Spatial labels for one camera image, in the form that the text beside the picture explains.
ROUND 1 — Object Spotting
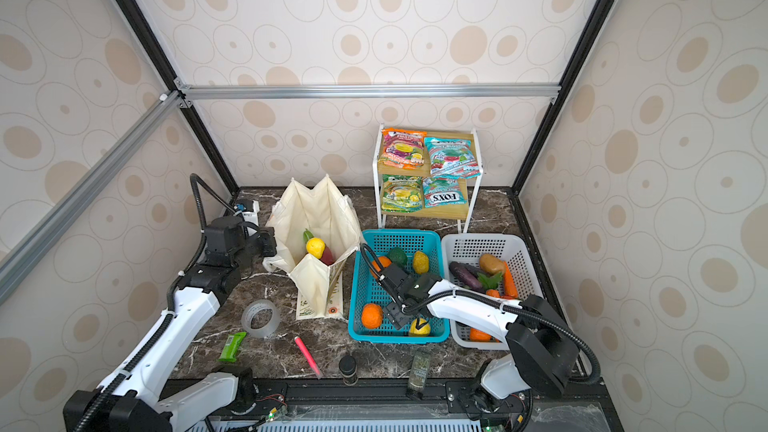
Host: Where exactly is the green toy avocado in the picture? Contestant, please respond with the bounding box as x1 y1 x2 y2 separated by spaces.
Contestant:
387 247 408 270

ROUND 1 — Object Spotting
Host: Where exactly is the orange toy carrot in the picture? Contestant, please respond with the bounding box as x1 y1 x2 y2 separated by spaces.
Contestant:
503 264 519 299

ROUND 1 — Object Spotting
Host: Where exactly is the black small jar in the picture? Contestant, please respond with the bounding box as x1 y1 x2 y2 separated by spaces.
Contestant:
338 354 358 386

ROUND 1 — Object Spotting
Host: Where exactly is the yellow toy fruit top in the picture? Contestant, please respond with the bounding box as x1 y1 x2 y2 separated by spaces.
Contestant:
412 251 430 275

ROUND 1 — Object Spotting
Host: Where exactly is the teal plastic basket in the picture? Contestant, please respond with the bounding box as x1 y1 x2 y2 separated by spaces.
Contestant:
348 229 450 345

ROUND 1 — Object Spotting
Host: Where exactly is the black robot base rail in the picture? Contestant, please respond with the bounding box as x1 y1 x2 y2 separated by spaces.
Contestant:
161 376 625 432

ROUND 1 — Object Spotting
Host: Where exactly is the teal Fox's candy bag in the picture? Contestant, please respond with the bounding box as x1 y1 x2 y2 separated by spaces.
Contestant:
422 177 467 208

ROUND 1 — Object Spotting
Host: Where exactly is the pink marker pen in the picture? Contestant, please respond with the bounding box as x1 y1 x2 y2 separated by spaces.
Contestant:
294 336 323 379

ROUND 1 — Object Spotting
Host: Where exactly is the orange upper toy orange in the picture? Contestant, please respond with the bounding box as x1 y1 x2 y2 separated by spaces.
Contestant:
370 256 392 279

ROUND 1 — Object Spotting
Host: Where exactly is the yellow toy fruit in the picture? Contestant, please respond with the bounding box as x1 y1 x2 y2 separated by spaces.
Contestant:
412 251 430 275
408 318 431 337

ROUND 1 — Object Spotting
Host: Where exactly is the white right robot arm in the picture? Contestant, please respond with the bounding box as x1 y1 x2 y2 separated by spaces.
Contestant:
367 260 601 400

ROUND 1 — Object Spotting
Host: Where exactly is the green lemon candy bag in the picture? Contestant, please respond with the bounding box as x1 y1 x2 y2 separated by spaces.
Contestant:
381 174 424 214

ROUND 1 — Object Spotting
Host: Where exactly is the clear tape roll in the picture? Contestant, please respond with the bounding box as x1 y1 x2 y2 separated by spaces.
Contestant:
241 299 281 339

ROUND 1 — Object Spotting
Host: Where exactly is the white plastic basket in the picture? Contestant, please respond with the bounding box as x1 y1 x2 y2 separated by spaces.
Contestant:
441 233 544 351

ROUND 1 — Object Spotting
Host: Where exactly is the brown toy potato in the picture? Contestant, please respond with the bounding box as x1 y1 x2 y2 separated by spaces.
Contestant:
478 253 507 276

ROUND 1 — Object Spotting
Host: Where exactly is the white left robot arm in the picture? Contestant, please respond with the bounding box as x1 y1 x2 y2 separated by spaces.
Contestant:
63 216 277 431

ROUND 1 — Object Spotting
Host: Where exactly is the green small package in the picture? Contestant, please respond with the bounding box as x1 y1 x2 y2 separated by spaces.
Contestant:
219 332 247 363

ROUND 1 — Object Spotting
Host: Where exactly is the clear spice jar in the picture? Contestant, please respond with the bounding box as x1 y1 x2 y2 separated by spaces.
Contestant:
406 351 430 400

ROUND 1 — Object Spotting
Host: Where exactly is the teal mint candy bag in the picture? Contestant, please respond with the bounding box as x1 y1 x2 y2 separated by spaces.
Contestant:
425 137 480 179

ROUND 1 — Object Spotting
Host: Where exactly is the horizontal aluminium frame bar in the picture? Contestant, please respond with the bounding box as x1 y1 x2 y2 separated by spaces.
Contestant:
181 83 560 100

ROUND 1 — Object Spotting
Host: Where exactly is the left aluminium frame bar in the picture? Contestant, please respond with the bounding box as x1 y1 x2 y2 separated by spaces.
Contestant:
1 91 182 301

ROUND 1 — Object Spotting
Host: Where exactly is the white wooden shelf rack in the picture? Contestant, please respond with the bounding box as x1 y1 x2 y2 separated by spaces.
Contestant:
372 123 484 234

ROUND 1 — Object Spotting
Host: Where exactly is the orange fruits candy bag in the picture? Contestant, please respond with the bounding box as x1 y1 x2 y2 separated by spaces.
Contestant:
378 128 427 170

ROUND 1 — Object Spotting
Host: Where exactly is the cream canvas grocery bag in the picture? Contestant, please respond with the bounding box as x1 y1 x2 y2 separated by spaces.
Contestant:
263 176 362 320

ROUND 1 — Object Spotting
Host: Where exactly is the yellow toy lemon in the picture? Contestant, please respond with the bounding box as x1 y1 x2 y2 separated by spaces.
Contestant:
305 237 326 260

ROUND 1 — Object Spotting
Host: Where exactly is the orange toy orange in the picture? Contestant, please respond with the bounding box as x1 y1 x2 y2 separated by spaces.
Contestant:
370 256 392 279
361 303 384 330

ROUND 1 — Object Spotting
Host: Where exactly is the orange lower toy orange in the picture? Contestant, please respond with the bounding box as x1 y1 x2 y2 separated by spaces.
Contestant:
361 303 384 330

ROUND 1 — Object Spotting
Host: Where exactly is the small orange toy pumpkin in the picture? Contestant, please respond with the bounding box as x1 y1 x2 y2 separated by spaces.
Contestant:
469 328 493 342

